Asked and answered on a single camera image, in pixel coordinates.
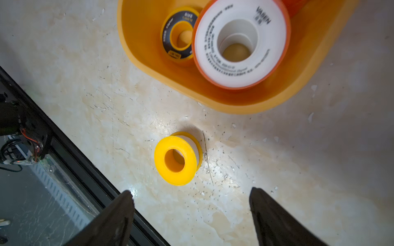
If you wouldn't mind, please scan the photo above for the white slotted cable duct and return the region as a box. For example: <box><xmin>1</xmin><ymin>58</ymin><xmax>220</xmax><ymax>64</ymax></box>
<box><xmin>12</xmin><ymin>147</ymin><xmax>98</xmax><ymax>230</ymax></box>

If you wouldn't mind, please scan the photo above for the black base frame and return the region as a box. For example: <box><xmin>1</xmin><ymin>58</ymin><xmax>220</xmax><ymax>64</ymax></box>
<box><xmin>1</xmin><ymin>70</ymin><xmax>167</xmax><ymax>246</ymax></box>

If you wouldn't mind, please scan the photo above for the yellow plastic storage box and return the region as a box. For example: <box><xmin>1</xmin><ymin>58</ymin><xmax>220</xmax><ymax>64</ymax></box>
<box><xmin>117</xmin><ymin>1</ymin><xmax>358</xmax><ymax>114</ymax></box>

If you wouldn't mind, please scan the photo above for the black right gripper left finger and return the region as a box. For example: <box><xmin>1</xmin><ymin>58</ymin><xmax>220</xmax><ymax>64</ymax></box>
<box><xmin>65</xmin><ymin>190</ymin><xmax>135</xmax><ymax>246</ymax></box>

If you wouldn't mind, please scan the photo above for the orange tape roll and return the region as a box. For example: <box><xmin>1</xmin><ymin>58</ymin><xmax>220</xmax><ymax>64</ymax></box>
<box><xmin>192</xmin><ymin>1</ymin><xmax>291</xmax><ymax>90</ymax></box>

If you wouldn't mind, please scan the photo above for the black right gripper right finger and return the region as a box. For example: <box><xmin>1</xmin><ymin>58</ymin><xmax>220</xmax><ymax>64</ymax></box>
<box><xmin>249</xmin><ymin>187</ymin><xmax>326</xmax><ymax>246</ymax></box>

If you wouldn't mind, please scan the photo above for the black yellow tape roll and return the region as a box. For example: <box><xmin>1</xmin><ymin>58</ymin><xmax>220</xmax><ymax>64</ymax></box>
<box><xmin>161</xmin><ymin>6</ymin><xmax>200</xmax><ymax>66</ymax></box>

